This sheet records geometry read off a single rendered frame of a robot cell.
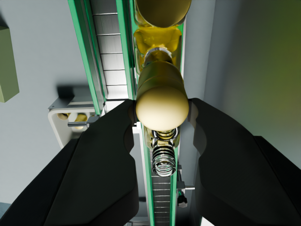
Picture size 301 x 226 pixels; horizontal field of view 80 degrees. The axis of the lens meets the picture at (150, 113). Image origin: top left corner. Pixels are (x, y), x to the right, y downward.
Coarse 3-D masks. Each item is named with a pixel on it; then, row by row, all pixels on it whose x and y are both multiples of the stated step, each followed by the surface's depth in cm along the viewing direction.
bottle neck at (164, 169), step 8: (152, 144) 26; (160, 144) 24; (168, 144) 24; (152, 152) 24; (160, 152) 22; (168, 152) 22; (152, 160) 23; (160, 160) 21; (168, 160) 21; (152, 168) 22; (160, 168) 23; (168, 168) 23; (160, 176) 22; (168, 176) 22
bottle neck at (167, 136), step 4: (176, 128) 18; (152, 132) 19; (156, 132) 19; (160, 132) 20; (164, 132) 20; (168, 132) 20; (172, 132) 19; (176, 132) 19; (156, 136) 19; (160, 136) 19; (164, 136) 19; (168, 136) 19; (172, 136) 19; (176, 136) 19; (160, 140) 19; (164, 140) 19; (168, 140) 19
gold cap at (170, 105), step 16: (160, 64) 13; (144, 80) 12; (160, 80) 11; (176, 80) 12; (144, 96) 11; (160, 96) 11; (176, 96) 11; (144, 112) 11; (160, 112) 11; (176, 112) 11; (160, 128) 12
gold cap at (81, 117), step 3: (78, 114) 62; (81, 114) 62; (84, 114) 62; (78, 117) 60; (81, 117) 60; (84, 117) 61; (75, 120) 59; (78, 120) 59; (81, 120) 59; (84, 120) 61
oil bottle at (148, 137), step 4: (144, 128) 26; (148, 128) 26; (180, 128) 26; (144, 132) 27; (148, 132) 26; (180, 132) 27; (144, 136) 27; (148, 136) 26; (152, 136) 26; (148, 140) 26; (152, 140) 26; (176, 140) 26; (148, 144) 27; (176, 144) 27; (152, 148) 27
